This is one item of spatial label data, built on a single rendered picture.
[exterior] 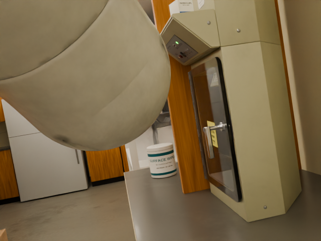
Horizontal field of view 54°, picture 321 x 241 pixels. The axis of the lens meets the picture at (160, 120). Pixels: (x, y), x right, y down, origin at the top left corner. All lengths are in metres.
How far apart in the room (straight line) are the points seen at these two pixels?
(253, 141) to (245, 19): 0.32
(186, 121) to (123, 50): 1.03
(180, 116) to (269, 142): 0.41
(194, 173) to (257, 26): 0.59
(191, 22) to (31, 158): 5.23
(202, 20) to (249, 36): 0.13
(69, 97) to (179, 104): 1.03
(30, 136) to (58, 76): 5.69
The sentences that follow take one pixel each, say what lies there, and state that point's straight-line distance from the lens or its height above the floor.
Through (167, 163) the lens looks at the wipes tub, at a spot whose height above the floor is 1.00.
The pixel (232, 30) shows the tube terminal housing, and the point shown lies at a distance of 0.87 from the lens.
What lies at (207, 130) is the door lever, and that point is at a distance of 0.87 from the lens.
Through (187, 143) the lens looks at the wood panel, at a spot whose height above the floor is 1.12.
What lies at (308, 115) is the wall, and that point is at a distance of 1.34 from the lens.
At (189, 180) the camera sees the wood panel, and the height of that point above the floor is 0.98.
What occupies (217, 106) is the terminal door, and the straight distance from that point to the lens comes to 0.90.
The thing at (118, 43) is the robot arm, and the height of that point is 1.32.
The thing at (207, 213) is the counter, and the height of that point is 0.94.
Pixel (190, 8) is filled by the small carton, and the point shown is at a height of 1.54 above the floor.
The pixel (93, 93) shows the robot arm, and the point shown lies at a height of 1.30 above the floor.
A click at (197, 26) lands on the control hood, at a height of 1.47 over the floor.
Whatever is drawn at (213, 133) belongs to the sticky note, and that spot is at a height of 1.18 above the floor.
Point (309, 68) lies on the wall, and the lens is 1.30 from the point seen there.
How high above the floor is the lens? 1.29
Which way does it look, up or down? 3 degrees down
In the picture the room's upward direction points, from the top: 9 degrees counter-clockwise
